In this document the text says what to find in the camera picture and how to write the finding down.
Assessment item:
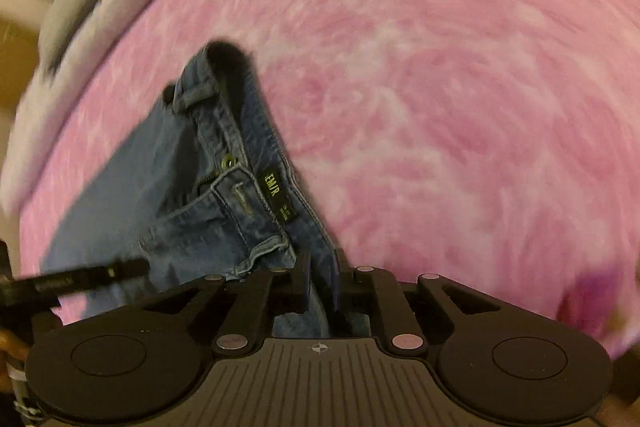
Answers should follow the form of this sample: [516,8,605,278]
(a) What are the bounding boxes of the blue denim jeans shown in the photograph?
[40,40,375,339]

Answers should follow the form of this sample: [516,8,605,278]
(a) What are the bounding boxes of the white bed sheet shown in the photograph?
[0,0,253,220]

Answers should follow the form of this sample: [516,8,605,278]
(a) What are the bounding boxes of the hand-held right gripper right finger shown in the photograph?
[332,249,502,354]

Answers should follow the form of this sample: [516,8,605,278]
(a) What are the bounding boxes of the pink mottled blanket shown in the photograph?
[17,0,640,360]

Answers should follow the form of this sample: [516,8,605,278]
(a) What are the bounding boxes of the person's left hand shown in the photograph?
[0,329,30,394]

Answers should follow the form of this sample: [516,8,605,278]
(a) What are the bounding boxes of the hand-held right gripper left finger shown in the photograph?
[136,253,314,355]

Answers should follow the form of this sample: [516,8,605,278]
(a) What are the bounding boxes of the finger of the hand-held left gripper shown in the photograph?
[9,258,151,304]

